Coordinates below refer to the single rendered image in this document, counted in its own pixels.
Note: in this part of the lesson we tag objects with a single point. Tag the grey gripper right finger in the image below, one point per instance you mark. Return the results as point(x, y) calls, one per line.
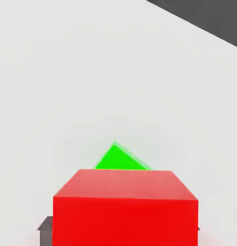
point(202, 238)

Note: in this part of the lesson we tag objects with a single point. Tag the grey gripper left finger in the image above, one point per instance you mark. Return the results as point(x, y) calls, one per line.
point(46, 231)

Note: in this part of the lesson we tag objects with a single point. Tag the small red cube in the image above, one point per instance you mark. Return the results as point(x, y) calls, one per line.
point(125, 215)

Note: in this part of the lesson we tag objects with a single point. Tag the small green cube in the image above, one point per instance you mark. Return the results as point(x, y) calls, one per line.
point(118, 160)

